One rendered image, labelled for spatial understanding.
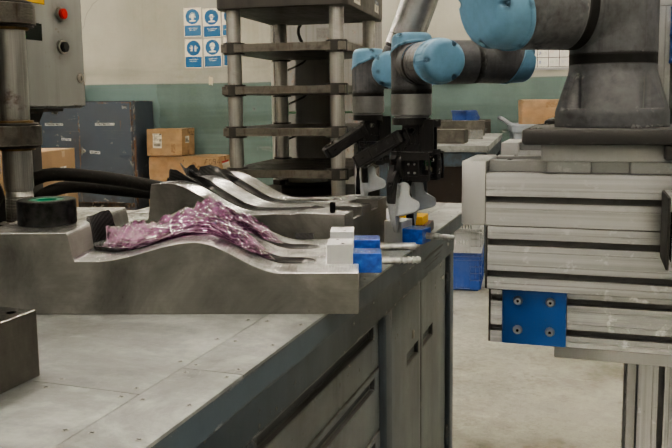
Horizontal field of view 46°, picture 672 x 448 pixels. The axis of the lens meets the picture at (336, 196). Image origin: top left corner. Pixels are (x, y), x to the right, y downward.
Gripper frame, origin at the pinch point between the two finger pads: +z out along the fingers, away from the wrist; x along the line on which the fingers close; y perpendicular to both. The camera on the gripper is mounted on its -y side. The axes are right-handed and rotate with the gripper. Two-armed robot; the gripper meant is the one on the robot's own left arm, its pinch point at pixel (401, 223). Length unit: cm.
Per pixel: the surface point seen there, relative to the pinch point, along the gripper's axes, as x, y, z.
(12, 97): -24, -77, -25
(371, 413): -8.4, -2.4, 35.0
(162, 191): -26.4, -35.5, -7.3
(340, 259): -41.8, 9.9, -1.5
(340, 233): -32.4, 4.7, -3.3
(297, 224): -21.9, -9.5, -2.3
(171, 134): 485, -477, 8
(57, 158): 284, -415, 17
